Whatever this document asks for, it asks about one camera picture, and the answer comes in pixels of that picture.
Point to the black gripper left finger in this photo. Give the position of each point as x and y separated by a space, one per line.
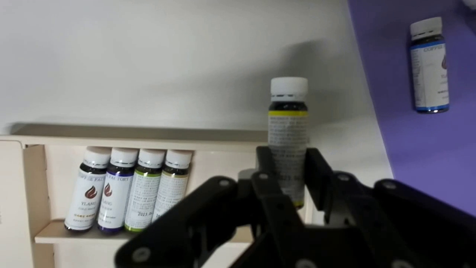
233 218

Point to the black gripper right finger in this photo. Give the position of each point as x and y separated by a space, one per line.
396 224

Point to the yellow-green band bottle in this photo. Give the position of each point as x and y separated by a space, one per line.
288 124

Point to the olive label bottle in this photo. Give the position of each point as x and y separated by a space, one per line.
172 187

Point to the green label bottle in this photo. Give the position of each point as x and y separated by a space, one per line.
143 195

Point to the purple label bottle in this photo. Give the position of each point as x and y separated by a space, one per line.
117 194

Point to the blue label bottle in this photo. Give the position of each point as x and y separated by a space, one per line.
429 69

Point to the purple mat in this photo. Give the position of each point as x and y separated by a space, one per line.
436 158

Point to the white bottles in tray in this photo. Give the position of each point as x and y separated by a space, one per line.
90 191

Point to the light wooden shelf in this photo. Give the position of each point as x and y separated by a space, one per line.
30 198

